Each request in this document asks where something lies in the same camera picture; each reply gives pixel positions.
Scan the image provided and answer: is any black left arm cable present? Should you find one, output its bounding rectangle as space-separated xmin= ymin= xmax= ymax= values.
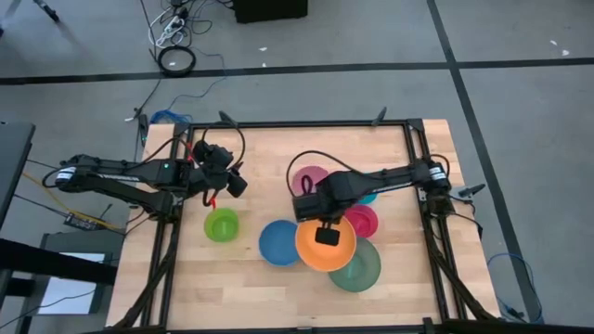
xmin=199 ymin=121 xmax=247 ymax=169

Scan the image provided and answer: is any white power strip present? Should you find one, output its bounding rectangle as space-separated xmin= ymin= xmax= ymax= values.
xmin=154 ymin=16 xmax=186 ymax=48

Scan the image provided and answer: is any yellow cable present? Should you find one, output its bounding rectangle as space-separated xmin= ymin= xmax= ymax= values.
xmin=21 ymin=172 xmax=123 ymax=231

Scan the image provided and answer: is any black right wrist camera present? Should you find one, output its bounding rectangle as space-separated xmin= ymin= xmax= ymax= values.
xmin=315 ymin=225 xmax=342 ymax=247

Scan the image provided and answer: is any grey cart with white panel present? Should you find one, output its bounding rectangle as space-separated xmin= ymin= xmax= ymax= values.
xmin=35 ymin=230 xmax=124 ymax=317

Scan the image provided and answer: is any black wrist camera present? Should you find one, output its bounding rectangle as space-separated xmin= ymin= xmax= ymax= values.
xmin=226 ymin=173 xmax=250 ymax=199
xmin=315 ymin=225 xmax=342 ymax=247

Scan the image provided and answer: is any long black floor cable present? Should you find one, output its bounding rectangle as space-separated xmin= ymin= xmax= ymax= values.
xmin=123 ymin=76 xmax=163 ymax=122

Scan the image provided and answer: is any bundled blue cable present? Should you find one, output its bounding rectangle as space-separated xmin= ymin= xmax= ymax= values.
xmin=148 ymin=109 xmax=193 ymax=125

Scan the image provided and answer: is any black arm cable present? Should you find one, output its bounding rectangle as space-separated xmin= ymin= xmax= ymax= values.
xmin=286 ymin=149 xmax=372 ymax=196
xmin=199 ymin=121 xmax=247 ymax=169

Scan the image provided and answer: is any small black circuit board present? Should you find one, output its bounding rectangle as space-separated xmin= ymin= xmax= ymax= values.
xmin=63 ymin=212 xmax=99 ymax=232

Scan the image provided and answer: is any thin dark blue floor cable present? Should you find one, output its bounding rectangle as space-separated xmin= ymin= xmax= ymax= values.
xmin=165 ymin=45 xmax=228 ymax=113

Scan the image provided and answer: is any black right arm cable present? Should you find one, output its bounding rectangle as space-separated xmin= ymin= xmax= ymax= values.
xmin=286 ymin=149 xmax=372 ymax=196

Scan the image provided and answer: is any dark grey desk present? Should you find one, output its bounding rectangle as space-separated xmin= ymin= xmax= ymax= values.
xmin=0 ymin=121 xmax=36 ymax=226

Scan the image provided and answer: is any black tripod leg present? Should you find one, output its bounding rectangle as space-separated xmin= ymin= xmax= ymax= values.
xmin=32 ymin=0 xmax=61 ymax=23

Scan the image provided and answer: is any black beam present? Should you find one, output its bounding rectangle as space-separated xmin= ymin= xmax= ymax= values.
xmin=0 ymin=238 xmax=118 ymax=286

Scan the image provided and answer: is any grey table bracket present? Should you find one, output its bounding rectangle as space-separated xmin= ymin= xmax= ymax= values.
xmin=458 ymin=183 xmax=487 ymax=199

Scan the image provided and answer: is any large dark green bowl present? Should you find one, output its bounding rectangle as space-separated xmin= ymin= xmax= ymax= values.
xmin=328 ymin=237 xmax=382 ymax=294

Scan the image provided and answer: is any black aluminium table frame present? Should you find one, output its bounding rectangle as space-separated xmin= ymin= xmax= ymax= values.
xmin=106 ymin=118 xmax=502 ymax=334

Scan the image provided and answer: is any black box on floor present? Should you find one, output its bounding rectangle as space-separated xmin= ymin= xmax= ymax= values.
xmin=233 ymin=0 xmax=309 ymax=24

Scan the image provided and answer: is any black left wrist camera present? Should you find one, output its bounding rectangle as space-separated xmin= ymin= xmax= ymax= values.
xmin=226 ymin=173 xmax=250 ymax=199

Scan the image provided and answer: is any coiled black cable ring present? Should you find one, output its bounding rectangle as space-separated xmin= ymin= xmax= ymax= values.
xmin=157 ymin=45 xmax=198 ymax=78

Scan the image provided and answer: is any blue plastic bowl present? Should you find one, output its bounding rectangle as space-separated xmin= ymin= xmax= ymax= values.
xmin=258 ymin=219 xmax=301 ymax=267

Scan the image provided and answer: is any thin blue looped cable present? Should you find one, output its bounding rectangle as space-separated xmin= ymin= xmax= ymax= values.
xmin=485 ymin=252 xmax=545 ymax=325

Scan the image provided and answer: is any purple plastic bowl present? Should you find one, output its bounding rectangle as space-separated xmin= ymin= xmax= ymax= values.
xmin=291 ymin=165 xmax=330 ymax=197

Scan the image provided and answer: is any small light green bowl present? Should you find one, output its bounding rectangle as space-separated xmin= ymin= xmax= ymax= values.
xmin=203 ymin=207 xmax=240 ymax=243

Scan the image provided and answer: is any pink plastic bowl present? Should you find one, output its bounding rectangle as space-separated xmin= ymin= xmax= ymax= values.
xmin=343 ymin=204 xmax=380 ymax=239

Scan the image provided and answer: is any orange plastic bowl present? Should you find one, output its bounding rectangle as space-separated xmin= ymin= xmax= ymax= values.
xmin=294 ymin=215 xmax=358 ymax=273

